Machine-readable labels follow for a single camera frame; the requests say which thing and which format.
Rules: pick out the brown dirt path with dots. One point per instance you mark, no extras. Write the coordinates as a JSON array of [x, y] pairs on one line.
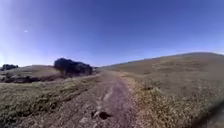
[[110, 100]]

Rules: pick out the dry grass hillside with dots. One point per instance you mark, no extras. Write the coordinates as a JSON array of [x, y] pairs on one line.
[[173, 83]]

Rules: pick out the dark row of bushes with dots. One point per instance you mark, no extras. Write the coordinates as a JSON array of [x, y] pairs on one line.
[[26, 79]]

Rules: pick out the dry grass field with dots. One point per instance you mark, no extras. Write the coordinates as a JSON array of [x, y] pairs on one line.
[[30, 96]]

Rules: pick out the small dark clump of trees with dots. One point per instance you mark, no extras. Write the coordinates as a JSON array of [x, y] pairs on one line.
[[9, 67]]

